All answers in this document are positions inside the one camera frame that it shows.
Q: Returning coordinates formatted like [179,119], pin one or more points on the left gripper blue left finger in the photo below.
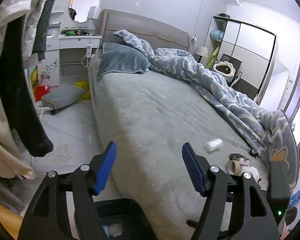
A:
[102,165]

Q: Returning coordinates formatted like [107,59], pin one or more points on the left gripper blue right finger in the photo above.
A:
[196,166]

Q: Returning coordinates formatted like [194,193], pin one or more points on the clear plastic bottle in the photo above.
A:
[213,144]

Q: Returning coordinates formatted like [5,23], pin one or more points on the brown cardboard tape roll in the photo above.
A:
[233,167]

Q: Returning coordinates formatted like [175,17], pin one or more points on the black silver snack wrapper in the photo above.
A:
[242,160]

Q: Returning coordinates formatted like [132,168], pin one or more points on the blue white tissue pack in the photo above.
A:
[294,199]

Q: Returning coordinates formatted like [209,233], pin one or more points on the dark teal trash bin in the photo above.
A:
[129,214]

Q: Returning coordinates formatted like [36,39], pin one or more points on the grey-green bed mattress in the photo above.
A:
[150,116]

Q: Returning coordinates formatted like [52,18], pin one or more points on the blue cloud-pattern blanket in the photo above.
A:
[267,132]

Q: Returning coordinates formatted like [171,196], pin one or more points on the yellow plastic bag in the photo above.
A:
[84,85]

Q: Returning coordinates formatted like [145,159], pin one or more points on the beige hanging coat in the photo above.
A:
[12,162]

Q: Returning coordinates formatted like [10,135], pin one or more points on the red box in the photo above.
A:
[40,91]

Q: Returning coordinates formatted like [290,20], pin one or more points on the white cat bed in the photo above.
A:
[225,69]

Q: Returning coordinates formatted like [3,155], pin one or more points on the bedside lamp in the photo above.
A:
[202,52]

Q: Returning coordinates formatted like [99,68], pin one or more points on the blue-grey pillow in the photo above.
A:
[119,58]

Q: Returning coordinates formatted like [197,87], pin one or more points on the yellow painting canvas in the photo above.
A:
[33,81]

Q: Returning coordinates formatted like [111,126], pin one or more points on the white power strip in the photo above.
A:
[89,51]

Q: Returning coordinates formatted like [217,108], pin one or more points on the black hanging garment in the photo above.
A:
[14,94]

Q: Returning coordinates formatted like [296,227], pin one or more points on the white vanity desk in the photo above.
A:
[65,59]

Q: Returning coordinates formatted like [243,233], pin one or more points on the white wardrobe with black trim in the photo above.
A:
[252,45]

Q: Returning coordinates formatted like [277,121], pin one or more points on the grey upholstered headboard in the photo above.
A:
[158,34]

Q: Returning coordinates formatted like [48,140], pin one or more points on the grey knit hanging garment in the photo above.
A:
[39,46]

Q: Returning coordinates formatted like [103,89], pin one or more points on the white puffer jacket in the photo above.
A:
[30,28]

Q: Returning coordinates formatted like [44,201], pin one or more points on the round vanity mirror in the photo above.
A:
[79,9]

